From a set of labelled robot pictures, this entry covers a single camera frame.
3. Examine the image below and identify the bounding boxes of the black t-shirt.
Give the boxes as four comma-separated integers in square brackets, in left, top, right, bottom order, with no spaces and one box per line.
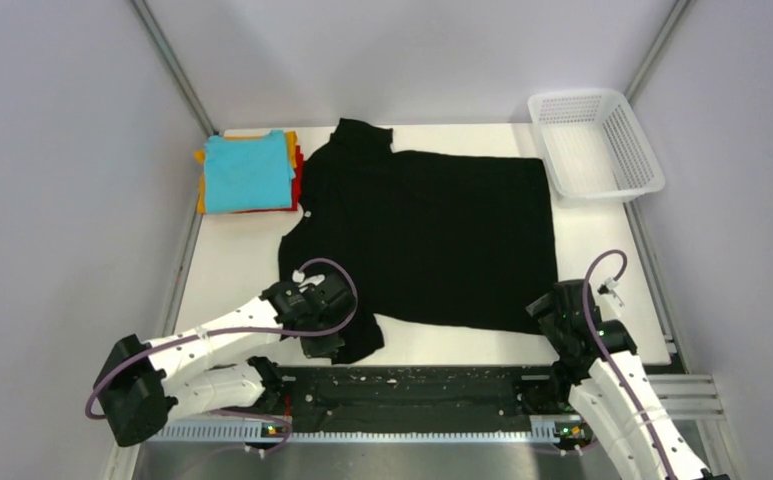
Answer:
[278,118,558,364]

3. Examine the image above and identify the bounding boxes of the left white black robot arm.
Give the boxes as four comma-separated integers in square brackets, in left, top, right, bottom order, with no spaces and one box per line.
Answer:
[86,272,358,447]

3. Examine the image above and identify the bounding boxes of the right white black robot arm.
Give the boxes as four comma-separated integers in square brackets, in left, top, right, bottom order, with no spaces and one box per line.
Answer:
[520,280,725,479]

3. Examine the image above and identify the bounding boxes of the folded cyan t-shirt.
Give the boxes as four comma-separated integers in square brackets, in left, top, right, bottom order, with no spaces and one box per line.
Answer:
[201,129,296,216]

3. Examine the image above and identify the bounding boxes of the white plastic basket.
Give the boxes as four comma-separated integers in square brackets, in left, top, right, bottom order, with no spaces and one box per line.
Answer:
[527,88,666,205]

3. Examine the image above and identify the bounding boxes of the folded yellow t-shirt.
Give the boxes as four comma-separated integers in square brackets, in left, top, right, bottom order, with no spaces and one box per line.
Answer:
[193,131,301,217]

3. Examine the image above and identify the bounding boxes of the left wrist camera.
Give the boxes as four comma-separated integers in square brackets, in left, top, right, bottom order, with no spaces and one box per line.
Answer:
[291,270,326,289]

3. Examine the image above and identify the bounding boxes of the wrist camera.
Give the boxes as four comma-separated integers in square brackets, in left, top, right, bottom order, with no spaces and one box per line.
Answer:
[291,270,326,289]
[597,278,626,319]

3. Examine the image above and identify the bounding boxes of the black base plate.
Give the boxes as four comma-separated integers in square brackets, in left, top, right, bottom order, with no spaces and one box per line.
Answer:
[248,366,583,436]

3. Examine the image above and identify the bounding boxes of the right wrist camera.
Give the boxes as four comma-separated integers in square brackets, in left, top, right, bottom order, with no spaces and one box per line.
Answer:
[597,278,626,319]

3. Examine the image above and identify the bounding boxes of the white slotted cable duct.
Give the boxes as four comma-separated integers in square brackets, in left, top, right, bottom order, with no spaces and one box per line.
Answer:
[151,419,586,444]

